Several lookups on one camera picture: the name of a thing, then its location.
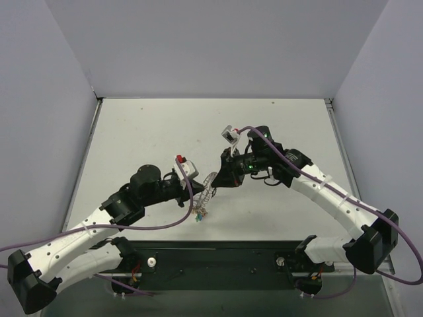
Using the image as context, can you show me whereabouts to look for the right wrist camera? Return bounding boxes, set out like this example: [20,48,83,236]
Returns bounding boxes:
[221,125,241,150]

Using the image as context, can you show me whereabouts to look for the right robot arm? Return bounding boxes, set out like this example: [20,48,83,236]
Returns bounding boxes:
[212,125,399,274]

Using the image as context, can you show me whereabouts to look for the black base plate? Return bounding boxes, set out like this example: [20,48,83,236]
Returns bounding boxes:
[95,240,336,291]

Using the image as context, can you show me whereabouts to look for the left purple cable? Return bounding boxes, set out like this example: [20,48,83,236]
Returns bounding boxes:
[0,157,196,297]

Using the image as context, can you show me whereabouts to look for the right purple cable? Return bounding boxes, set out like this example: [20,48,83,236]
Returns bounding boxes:
[236,127,423,300]

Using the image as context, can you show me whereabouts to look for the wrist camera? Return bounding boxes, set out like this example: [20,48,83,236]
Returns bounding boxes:
[221,125,241,150]
[173,155,199,181]

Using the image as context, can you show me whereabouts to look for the purple cable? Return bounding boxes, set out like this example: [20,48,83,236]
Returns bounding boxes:
[236,127,423,300]
[0,157,196,297]

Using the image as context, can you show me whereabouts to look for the aluminium frame rail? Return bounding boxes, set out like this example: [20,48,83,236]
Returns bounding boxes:
[39,260,396,291]

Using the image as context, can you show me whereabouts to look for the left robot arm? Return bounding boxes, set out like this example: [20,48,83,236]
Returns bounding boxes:
[7,156,204,314]

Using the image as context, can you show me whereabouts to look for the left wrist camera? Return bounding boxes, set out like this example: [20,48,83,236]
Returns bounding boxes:
[173,155,199,181]

